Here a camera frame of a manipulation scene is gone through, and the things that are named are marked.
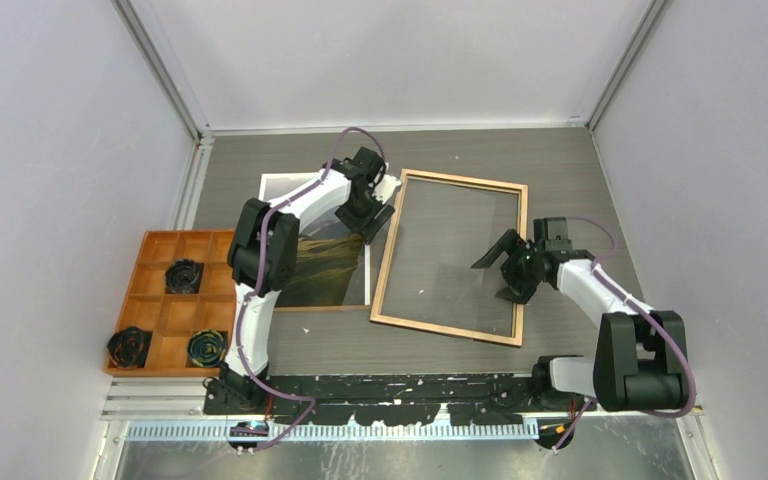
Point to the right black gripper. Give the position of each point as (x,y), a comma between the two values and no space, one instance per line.
(517,291)

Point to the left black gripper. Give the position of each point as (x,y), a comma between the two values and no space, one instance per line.
(369,230)

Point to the mountain landscape photo board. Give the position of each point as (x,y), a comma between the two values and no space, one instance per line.
(331,268)

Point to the black wooden picture frame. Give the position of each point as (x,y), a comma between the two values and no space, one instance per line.
(517,337)

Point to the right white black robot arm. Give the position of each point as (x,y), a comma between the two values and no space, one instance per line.
(640,361)

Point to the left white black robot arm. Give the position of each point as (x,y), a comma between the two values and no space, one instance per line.
(263,253)

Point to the orange compartment tray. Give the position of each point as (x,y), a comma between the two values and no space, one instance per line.
(172,319)

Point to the black yellow-green coiled bundle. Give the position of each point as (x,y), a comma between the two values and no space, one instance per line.
(207,348)

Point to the black orange coiled bundle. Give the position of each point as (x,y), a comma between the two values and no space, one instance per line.
(128,348)

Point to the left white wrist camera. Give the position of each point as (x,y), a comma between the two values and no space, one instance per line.
(386,188)

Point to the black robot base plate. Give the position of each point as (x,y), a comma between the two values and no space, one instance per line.
(394,400)

